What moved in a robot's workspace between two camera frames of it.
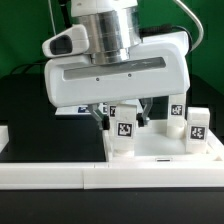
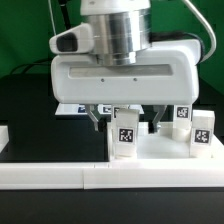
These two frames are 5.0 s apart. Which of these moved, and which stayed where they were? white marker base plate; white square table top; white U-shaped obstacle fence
Moved: white square table top
Stayed: white U-shaped obstacle fence; white marker base plate
